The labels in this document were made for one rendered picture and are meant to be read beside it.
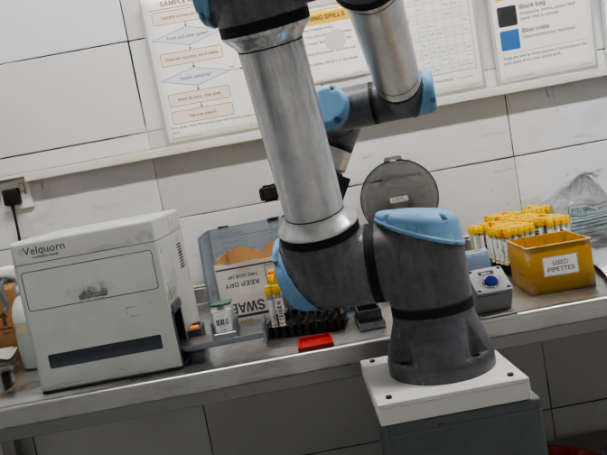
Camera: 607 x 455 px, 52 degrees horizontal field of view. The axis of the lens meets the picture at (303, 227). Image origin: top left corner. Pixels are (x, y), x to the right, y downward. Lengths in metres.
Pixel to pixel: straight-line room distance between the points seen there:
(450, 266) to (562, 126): 1.19
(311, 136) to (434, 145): 1.08
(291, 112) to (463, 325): 0.36
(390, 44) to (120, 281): 0.67
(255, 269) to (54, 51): 0.89
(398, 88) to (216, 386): 0.63
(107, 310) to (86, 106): 0.81
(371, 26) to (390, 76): 0.13
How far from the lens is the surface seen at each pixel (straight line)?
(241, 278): 1.50
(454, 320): 0.86
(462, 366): 0.86
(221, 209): 1.83
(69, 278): 1.26
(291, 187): 0.82
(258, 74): 0.79
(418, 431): 0.85
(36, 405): 1.30
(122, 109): 1.88
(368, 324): 1.25
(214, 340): 1.24
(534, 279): 1.34
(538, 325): 1.26
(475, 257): 1.35
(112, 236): 1.23
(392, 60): 0.95
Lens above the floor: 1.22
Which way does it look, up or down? 6 degrees down
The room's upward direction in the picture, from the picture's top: 10 degrees counter-clockwise
